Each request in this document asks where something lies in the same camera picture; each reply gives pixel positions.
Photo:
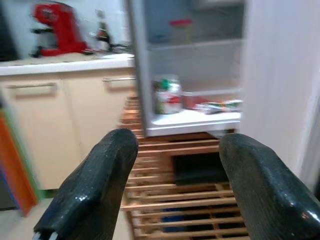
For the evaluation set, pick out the wooden slatted rack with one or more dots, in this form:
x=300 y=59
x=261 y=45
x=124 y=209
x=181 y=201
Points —
x=175 y=200

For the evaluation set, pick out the dark glass bottle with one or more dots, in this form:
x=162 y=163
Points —
x=103 y=32

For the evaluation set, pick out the green flat board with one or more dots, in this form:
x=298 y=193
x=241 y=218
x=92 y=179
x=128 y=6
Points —
x=22 y=155

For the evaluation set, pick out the silver white mini fridge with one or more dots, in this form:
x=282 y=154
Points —
x=200 y=65

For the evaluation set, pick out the jar with red lid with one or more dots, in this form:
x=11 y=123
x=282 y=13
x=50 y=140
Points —
x=180 y=31

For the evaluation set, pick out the green white red can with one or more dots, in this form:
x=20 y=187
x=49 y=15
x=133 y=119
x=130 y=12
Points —
x=168 y=96

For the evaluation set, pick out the blue box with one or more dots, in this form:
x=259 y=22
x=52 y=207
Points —
x=172 y=220

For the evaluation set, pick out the flat colourful food packet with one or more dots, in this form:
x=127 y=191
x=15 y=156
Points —
x=220 y=106

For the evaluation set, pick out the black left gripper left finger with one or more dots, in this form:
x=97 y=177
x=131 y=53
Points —
x=95 y=185

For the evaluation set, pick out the orange flat board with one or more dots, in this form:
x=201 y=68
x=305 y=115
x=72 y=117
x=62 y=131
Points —
x=15 y=170

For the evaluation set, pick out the small red jar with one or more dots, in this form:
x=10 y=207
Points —
x=188 y=100

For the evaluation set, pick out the cream kitchen cabinet white countertop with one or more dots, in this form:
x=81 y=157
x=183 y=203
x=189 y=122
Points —
x=50 y=125

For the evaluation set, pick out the red coffee machine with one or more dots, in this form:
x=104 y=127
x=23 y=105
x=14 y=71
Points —
x=65 y=32

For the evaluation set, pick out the white fridge door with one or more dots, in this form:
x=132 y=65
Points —
x=280 y=75

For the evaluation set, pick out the black box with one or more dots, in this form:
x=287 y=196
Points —
x=200 y=170

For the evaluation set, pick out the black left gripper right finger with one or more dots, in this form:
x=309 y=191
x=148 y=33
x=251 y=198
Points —
x=265 y=192

